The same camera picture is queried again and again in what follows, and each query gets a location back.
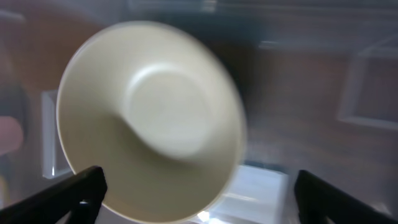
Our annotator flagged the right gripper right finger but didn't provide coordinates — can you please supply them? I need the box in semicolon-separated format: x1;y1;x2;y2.
294;170;397;224

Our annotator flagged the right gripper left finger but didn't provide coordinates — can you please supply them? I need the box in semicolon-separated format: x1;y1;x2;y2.
1;166;108;224

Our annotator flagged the large beige bowl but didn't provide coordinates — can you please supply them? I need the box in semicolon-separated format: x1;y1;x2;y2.
56;21;247;223

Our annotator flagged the clear plastic storage bin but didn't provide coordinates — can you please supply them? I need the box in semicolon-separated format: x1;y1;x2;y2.
1;0;397;223

